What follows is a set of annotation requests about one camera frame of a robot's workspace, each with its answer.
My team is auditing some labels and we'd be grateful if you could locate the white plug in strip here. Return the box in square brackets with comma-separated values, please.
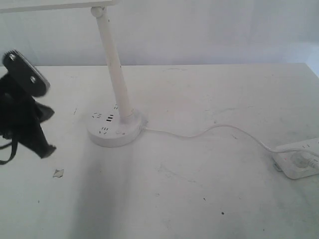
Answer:
[288, 152, 319, 169]

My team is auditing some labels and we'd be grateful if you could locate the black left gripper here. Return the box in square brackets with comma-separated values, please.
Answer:
[0, 50, 56, 158]

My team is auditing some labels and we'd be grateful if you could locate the white power cable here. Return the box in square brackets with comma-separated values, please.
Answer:
[141, 124, 302, 153]

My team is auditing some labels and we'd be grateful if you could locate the black strap cable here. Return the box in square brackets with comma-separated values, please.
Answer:
[0, 134, 19, 165]

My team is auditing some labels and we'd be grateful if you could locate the white desk lamp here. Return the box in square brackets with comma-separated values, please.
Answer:
[0, 0, 143, 147]

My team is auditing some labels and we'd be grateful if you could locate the white power strip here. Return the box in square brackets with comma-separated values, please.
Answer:
[273, 138, 319, 179]

